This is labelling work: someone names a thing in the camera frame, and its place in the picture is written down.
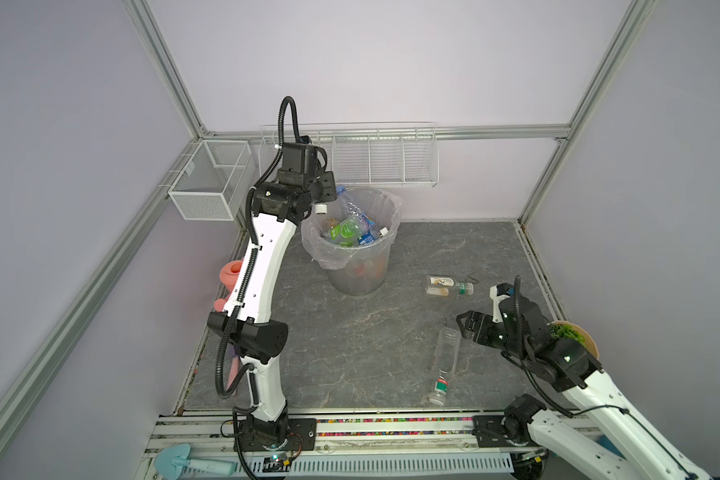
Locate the bird label tea bottle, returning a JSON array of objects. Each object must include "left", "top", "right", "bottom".
[{"left": 424, "top": 275, "right": 474, "bottom": 297}]

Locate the lime green label bottle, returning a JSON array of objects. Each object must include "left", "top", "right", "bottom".
[{"left": 326, "top": 216, "right": 368, "bottom": 248}]

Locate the blue cartoon label water bottle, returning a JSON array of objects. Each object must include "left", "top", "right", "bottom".
[{"left": 337, "top": 186, "right": 374, "bottom": 235}]

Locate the orange NFC juice bottle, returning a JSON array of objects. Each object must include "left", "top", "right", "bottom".
[{"left": 353, "top": 255, "right": 388, "bottom": 286}]

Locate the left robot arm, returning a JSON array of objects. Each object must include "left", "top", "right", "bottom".
[{"left": 214, "top": 96, "right": 337, "bottom": 425}]

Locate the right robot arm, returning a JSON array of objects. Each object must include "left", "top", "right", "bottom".
[{"left": 456, "top": 280, "right": 710, "bottom": 479}]

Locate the clear plastic bin liner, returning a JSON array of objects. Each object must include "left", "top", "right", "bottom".
[{"left": 300, "top": 186, "right": 402, "bottom": 270}]

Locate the grey mesh waste bin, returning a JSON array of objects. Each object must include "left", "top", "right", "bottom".
[{"left": 308, "top": 187, "right": 397, "bottom": 296}]

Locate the tall clear bottle green-red cap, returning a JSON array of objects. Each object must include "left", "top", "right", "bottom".
[{"left": 428, "top": 327, "right": 461, "bottom": 406}]

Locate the potted green plant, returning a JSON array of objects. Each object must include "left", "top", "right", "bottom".
[{"left": 550, "top": 321, "right": 600, "bottom": 360}]

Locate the small white mesh basket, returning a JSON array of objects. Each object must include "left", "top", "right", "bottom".
[{"left": 168, "top": 140, "right": 257, "bottom": 222}]

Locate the pink watering can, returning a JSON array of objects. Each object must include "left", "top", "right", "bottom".
[{"left": 213, "top": 260, "right": 243, "bottom": 312}]

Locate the teal toy shovel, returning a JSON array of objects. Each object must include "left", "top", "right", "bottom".
[{"left": 155, "top": 444, "right": 238, "bottom": 480}]

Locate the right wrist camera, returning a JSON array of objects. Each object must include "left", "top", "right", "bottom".
[{"left": 489, "top": 283, "right": 514, "bottom": 324}]

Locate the long white wire shelf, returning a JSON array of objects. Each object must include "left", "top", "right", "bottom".
[{"left": 257, "top": 122, "right": 440, "bottom": 190}]

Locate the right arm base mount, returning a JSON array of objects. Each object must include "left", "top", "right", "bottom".
[{"left": 472, "top": 415, "right": 517, "bottom": 448}]

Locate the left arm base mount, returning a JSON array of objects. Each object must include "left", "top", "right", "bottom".
[{"left": 233, "top": 417, "right": 317, "bottom": 452}]

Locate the purple spoon pink handle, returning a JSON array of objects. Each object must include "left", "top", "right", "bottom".
[{"left": 226, "top": 345, "right": 240, "bottom": 389}]

